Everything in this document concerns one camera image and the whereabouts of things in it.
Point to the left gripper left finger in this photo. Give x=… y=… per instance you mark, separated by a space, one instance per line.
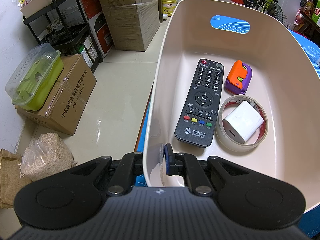
x=124 y=176

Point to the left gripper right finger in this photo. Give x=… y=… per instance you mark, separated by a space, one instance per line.
x=193 y=171

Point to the black TV remote control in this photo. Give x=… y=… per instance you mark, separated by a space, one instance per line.
x=196 y=124

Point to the clear tape roll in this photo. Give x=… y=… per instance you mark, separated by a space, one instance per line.
x=256 y=139

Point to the white USB charger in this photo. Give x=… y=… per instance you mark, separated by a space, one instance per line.
x=242 y=122

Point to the orange purple plastic toy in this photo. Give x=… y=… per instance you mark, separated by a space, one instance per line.
x=238 y=78

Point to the beige plastic storage bin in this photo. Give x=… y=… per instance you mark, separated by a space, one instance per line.
x=284 y=82

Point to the bag of rice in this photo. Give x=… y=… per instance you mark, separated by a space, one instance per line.
x=48 y=155

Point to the brown taped cardboard box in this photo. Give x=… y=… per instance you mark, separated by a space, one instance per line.
x=67 y=100

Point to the brown burlap sack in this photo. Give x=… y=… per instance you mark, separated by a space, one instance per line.
x=11 y=180

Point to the green clear plastic container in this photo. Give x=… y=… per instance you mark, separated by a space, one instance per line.
x=34 y=78

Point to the blue silicone baking mat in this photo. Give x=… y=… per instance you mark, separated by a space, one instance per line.
x=309 y=223

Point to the large cardboard box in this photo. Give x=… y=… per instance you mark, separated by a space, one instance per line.
x=132 y=23

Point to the yellow oil jug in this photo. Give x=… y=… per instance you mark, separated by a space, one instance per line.
x=168 y=7

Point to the black metal shelf rack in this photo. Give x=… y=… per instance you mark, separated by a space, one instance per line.
x=64 y=25

